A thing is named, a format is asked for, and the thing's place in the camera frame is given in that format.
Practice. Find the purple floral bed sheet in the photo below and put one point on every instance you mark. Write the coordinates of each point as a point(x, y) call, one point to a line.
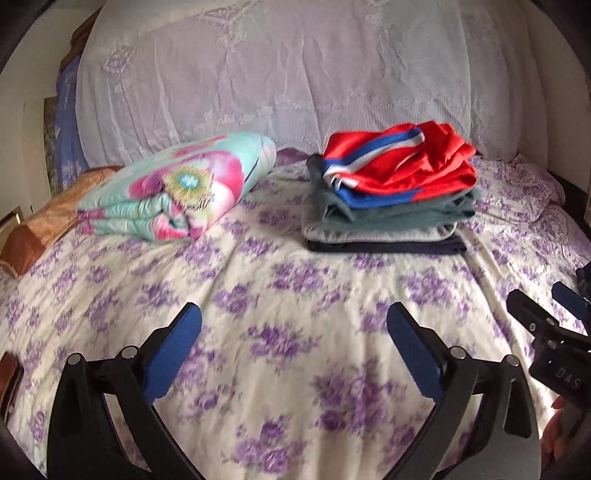
point(295, 300)

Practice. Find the lavender embroidered cover on headboard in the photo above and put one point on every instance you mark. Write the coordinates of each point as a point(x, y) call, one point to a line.
point(300, 69)

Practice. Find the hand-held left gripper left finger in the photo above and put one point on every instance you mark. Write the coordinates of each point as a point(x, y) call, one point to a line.
point(173, 355)

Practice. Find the patterned green cloth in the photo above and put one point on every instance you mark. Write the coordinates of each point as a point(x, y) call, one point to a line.
point(51, 143)

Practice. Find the brown wooden object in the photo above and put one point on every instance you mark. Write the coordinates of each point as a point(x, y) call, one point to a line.
point(9, 383)

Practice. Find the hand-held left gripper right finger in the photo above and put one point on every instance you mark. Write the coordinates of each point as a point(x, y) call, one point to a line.
point(415, 360)

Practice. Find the teal folded pants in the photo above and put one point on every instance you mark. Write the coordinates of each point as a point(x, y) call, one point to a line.
point(392, 213)

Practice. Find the red pants with blue stripe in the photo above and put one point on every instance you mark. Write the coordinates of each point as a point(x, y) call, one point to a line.
point(415, 170)

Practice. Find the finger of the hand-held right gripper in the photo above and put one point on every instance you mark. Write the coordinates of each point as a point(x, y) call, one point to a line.
point(572, 302)
point(528, 311)

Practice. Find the person's right hand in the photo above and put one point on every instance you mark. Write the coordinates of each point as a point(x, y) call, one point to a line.
point(551, 438)

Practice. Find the blue patterned cloth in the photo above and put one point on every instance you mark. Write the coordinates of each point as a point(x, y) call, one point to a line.
point(69, 129)

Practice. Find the navy folded pants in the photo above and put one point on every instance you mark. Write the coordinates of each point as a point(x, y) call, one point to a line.
point(392, 248)

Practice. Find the grey folded pants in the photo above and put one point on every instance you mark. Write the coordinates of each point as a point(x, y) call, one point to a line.
point(369, 234)

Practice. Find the orange satin pillow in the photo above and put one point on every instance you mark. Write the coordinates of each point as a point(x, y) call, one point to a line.
point(51, 217)

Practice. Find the floral folded blanket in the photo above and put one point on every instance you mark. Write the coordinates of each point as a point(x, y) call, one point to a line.
point(184, 184)

